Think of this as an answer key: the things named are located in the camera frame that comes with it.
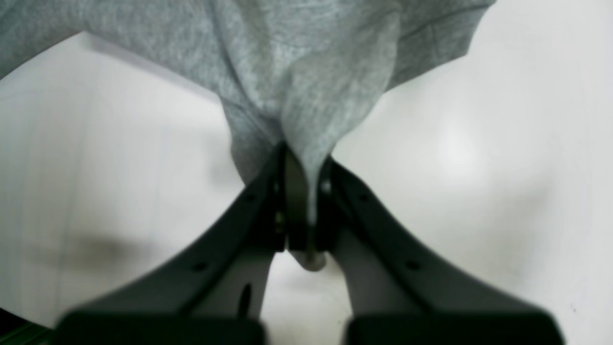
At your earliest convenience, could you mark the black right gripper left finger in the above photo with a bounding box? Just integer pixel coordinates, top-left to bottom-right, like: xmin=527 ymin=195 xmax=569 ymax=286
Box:
xmin=55 ymin=143 xmax=309 ymax=345

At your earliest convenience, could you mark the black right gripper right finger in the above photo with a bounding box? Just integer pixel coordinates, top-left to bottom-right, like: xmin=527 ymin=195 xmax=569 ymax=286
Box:
xmin=318 ymin=159 xmax=565 ymax=345

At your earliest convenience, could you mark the grey t-shirt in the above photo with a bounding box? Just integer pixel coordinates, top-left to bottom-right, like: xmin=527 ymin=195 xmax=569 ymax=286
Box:
xmin=1 ymin=0 xmax=493 ymax=229

